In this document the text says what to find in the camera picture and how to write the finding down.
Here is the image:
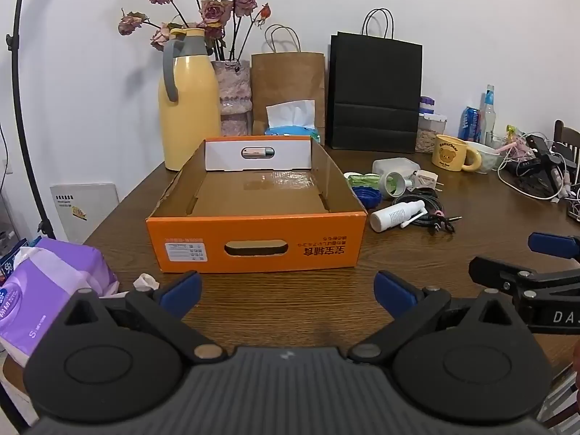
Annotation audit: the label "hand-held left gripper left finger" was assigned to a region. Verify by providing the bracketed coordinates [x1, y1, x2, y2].
[63, 270, 227, 364]

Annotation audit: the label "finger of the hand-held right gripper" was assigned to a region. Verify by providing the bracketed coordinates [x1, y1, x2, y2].
[468, 256, 580, 291]
[528, 232, 580, 262]

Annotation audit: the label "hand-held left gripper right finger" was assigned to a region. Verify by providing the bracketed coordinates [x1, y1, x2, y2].
[348, 269, 522, 364]

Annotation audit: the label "white spray bottle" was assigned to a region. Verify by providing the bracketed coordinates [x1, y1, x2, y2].
[370, 199, 429, 233]

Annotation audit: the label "orange cardboard box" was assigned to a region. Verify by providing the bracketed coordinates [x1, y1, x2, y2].
[146, 136, 368, 275]

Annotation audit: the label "black cable bundle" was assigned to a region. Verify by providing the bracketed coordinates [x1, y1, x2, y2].
[390, 188, 463, 235]

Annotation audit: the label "white green cylinder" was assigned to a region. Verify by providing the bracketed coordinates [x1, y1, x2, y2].
[379, 171, 415, 200]

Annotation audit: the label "white bowl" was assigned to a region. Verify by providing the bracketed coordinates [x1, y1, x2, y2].
[467, 141, 505, 174]

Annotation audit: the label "blue bottle cap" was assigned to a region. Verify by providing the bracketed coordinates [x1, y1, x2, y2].
[351, 186, 382, 210]

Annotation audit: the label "wooden chair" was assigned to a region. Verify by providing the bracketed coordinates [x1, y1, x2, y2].
[554, 119, 580, 164]

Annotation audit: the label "white power adapter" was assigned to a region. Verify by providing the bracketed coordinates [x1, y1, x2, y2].
[414, 170, 441, 191]

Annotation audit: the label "green packet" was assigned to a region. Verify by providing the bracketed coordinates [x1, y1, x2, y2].
[343, 172, 381, 189]

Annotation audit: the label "purple tissue package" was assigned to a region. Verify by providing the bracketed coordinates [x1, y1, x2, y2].
[0, 237, 119, 368]

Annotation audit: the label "white desk calendar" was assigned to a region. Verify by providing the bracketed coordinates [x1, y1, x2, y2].
[50, 182, 121, 244]

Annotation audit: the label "yellow bear mug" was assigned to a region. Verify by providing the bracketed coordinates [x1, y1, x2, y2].
[430, 134, 482, 173]

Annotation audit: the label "white plastic case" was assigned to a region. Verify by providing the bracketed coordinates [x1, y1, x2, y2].
[372, 158, 420, 177]

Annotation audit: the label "clear plastic bottle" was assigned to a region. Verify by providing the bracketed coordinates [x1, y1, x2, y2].
[480, 84, 498, 148]

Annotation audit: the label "blue drink can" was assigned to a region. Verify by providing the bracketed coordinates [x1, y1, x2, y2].
[459, 106, 482, 142]

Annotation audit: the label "clear container purple lid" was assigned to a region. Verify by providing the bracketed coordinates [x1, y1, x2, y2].
[416, 96, 448, 155]

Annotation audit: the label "blue white packet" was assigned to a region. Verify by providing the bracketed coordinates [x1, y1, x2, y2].
[0, 238, 29, 282]

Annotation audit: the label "yellow thermos jug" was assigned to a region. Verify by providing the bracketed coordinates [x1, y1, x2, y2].
[158, 27, 223, 172]

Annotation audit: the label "blue tissue pack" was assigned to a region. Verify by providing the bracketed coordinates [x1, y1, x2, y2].
[264, 100, 322, 143]

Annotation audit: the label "black paper bag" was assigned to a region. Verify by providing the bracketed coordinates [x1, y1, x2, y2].
[326, 8, 424, 154]

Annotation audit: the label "pink fuzzy vase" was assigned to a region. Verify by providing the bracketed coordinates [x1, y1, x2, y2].
[212, 59, 253, 137]

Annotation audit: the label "brown paper bag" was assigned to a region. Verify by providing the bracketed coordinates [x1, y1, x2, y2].
[250, 25, 327, 137]

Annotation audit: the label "dried pink roses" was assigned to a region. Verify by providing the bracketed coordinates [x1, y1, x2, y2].
[119, 0, 273, 62]

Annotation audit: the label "black lamp stand pole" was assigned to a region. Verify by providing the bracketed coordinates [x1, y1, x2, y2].
[5, 0, 57, 241]

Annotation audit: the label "tangled white cables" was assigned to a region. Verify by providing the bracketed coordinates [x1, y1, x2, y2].
[497, 131, 580, 201]

